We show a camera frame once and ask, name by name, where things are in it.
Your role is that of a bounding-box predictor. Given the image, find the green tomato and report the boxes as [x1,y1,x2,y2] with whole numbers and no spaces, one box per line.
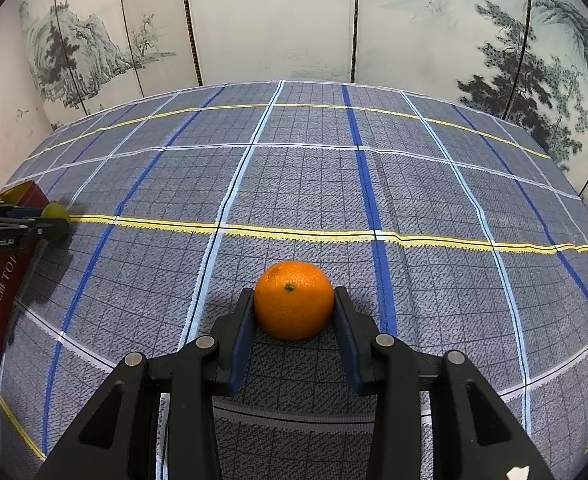
[41,202,71,226]

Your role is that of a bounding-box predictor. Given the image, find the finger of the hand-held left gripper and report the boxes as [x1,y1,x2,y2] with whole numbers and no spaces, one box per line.
[0,201,46,219]
[9,219,71,244]

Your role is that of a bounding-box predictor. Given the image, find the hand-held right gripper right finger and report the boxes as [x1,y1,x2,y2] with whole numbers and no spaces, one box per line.
[333,286,554,480]

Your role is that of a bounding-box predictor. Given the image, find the grey plaid tablecloth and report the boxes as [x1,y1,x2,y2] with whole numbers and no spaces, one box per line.
[0,80,588,480]

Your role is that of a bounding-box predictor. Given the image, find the orange mandarin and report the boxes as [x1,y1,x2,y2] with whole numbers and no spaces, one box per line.
[253,261,335,341]

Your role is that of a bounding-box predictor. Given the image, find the painted folding screen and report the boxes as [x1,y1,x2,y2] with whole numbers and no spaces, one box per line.
[16,0,588,196]

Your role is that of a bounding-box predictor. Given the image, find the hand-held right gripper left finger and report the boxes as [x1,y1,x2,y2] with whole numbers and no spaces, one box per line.
[36,287,255,480]

